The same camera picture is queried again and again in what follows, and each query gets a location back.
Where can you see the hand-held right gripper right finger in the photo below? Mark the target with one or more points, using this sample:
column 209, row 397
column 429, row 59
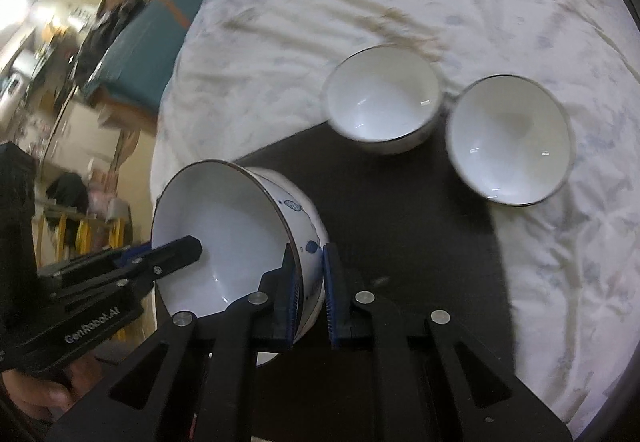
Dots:
column 332, row 302

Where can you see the person's left hand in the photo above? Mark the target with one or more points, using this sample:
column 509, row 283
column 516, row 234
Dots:
column 35, row 392

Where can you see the pile of dark clothes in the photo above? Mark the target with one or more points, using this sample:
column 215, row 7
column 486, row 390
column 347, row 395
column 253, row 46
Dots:
column 107, row 29

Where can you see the black board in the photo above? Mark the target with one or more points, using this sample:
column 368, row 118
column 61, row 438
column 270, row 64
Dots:
column 400, row 232

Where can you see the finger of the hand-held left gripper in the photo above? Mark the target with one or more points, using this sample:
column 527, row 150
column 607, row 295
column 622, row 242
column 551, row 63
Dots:
column 110, row 287
column 170, row 254

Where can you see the black bag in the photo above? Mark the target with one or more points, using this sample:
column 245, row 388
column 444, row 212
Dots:
column 65, row 192

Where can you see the teal padded bed guard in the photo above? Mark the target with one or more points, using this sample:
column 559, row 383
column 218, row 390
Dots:
column 145, row 41

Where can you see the white bowl with dark rim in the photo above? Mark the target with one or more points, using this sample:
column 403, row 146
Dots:
column 505, row 141
column 380, row 96
column 225, row 242

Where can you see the beige bed frame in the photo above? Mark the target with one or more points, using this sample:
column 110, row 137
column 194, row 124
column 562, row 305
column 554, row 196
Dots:
column 110, row 131

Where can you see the yellow folding frame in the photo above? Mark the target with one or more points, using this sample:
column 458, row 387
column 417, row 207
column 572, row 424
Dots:
column 80, row 234

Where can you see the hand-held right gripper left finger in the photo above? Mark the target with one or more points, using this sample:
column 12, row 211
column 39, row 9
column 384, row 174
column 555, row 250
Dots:
column 290, row 307

